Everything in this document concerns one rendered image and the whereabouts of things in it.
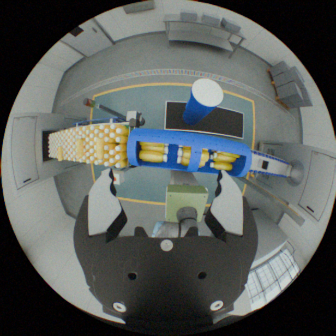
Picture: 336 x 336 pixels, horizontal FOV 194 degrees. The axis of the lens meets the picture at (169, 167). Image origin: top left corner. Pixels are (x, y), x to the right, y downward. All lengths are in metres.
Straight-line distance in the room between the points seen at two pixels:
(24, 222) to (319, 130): 10.00
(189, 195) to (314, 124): 5.14
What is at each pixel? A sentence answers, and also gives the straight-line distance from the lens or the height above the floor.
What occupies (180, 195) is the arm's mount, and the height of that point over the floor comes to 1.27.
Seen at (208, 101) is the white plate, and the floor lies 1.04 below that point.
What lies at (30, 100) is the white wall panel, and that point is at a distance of 4.84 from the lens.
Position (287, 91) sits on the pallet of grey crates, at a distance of 3.60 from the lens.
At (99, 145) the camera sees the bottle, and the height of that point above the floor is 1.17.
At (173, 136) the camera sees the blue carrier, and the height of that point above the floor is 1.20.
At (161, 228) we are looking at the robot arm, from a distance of 0.55.
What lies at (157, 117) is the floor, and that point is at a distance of 1.90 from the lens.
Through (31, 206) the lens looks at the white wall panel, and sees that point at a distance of 4.77.
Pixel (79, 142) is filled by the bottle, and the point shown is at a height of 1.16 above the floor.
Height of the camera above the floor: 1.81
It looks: 76 degrees down
